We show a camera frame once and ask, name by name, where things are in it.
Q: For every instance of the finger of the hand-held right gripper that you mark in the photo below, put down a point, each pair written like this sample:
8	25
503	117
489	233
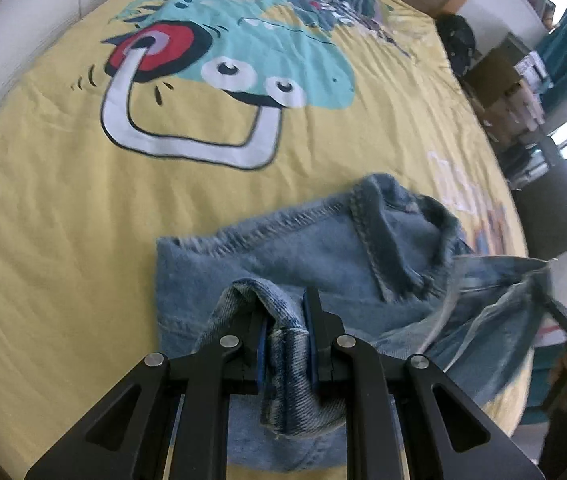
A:
561	312

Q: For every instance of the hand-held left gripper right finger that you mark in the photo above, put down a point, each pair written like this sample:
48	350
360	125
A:
313	355

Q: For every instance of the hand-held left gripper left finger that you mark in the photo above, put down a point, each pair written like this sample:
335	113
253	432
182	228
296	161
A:
261	355

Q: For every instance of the blue denim jacket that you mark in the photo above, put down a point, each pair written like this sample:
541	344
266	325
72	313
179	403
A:
313	245

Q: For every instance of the black chair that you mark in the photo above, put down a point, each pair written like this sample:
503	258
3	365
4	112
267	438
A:
553	210

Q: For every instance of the yellow cartoon printed bedspread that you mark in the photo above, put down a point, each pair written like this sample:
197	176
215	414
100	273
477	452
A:
113	210

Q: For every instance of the stack of cardboard boxes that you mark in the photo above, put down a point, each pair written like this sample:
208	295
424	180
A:
503	90

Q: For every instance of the black backpack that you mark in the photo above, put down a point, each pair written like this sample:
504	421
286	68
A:
456	42

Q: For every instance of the white wardrobe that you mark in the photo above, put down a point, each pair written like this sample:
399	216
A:
33	5

